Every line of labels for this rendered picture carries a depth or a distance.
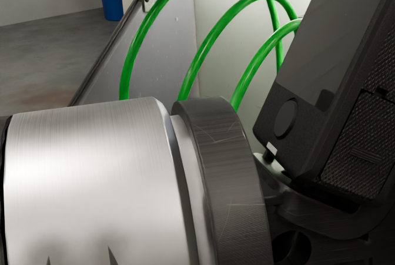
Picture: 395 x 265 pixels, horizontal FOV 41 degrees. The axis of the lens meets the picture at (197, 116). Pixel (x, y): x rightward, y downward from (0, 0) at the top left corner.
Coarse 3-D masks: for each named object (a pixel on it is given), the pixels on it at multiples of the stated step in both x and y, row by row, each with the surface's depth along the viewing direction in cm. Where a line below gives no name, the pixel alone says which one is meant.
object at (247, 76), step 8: (288, 24) 73; (296, 24) 74; (280, 32) 72; (288, 32) 73; (272, 40) 71; (264, 48) 70; (272, 48) 71; (256, 56) 70; (264, 56) 70; (256, 64) 70; (248, 72) 69; (240, 80) 69; (248, 80) 69; (240, 88) 69; (232, 96) 69; (240, 96) 69; (232, 104) 69
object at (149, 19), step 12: (168, 0) 77; (156, 12) 76; (276, 12) 96; (144, 24) 76; (276, 24) 98; (144, 36) 76; (132, 48) 75; (276, 48) 100; (132, 60) 75; (276, 60) 102; (276, 72) 103; (120, 84) 76; (120, 96) 76
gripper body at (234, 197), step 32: (192, 128) 13; (224, 128) 13; (224, 160) 12; (256, 160) 16; (224, 192) 12; (256, 192) 12; (288, 192) 14; (320, 192) 14; (224, 224) 12; (256, 224) 12; (288, 224) 14; (320, 224) 14; (352, 224) 14; (384, 224) 15; (224, 256) 12; (256, 256) 12; (288, 256) 15; (320, 256) 15; (352, 256) 15; (384, 256) 15
